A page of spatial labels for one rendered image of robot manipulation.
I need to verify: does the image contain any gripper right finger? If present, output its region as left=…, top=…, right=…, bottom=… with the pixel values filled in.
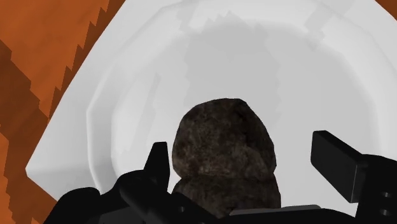
left=310, top=130, right=397, bottom=224

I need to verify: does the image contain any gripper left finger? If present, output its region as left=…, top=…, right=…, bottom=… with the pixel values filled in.
left=44, top=141, right=218, bottom=224

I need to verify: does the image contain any dark brown rough rock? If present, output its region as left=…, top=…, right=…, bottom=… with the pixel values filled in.
left=171, top=97, right=282, bottom=218

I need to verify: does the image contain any white toilet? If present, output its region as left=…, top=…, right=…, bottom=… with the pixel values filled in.
left=25, top=0, right=397, bottom=217

